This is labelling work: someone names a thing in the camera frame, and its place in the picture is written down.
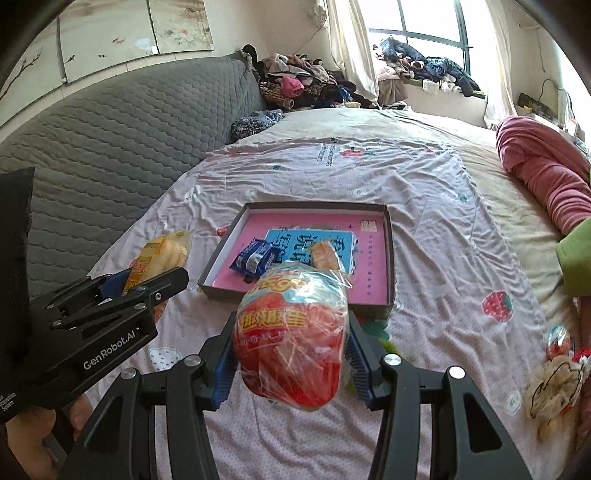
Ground orange cracker packet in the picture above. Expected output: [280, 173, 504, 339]
[308, 240, 345, 273]

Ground pile of mixed clothes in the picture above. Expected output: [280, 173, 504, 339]
[242, 44, 377, 112]

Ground cream curtain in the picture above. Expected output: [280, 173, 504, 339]
[323, 0, 379, 104]
[462, 0, 518, 130]

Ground blue cookie packet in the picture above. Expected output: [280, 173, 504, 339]
[229, 239, 287, 278]

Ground clothes on windowsill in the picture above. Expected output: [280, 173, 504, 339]
[373, 37, 481, 97]

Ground dark patterned cloth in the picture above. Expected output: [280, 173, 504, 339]
[231, 109, 283, 141]

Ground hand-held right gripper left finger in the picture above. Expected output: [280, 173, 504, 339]
[58, 311, 241, 480]

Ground window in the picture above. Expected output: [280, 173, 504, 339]
[369, 0, 476, 93]

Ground person's left hand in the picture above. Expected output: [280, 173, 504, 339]
[0, 396, 93, 480]

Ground green hair scrunchie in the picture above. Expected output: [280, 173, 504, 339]
[376, 335, 402, 358]

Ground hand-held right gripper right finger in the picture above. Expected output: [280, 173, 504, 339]
[344, 310, 534, 480]

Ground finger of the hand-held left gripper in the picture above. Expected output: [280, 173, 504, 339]
[28, 268, 134, 320]
[51, 267, 190, 330]

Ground dark cardboard box pink bottom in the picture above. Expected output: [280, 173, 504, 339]
[198, 202, 395, 321]

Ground pink printed bed sheet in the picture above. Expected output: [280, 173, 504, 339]
[88, 108, 591, 480]

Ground red egg toy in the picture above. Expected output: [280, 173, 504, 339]
[232, 261, 354, 411]

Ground green cloth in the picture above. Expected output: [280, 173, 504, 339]
[556, 166, 591, 301]

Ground pink blanket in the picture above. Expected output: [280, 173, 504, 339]
[495, 115, 591, 238]

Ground small snack packet at right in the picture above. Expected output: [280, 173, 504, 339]
[524, 323, 591, 439]

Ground painted wall panel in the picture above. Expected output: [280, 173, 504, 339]
[58, 0, 155, 85]
[0, 28, 65, 127]
[147, 0, 216, 54]

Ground yellow snack packet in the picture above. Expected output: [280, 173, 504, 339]
[121, 231, 194, 298]

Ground grey quilted headboard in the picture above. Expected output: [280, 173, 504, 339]
[0, 52, 266, 301]

